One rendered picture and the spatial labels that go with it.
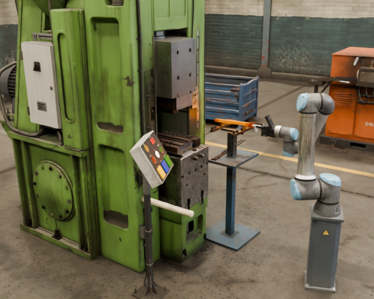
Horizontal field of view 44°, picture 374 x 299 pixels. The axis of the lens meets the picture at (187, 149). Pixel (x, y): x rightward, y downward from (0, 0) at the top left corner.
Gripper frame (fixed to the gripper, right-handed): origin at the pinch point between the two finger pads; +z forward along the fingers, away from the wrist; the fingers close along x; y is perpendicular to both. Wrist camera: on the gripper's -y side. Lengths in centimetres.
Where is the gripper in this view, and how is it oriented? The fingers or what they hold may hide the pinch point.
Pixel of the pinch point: (254, 124)
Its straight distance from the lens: 376.9
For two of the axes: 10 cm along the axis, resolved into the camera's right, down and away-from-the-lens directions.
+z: -7.8, -1.9, 6.0
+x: 6.2, -2.5, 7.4
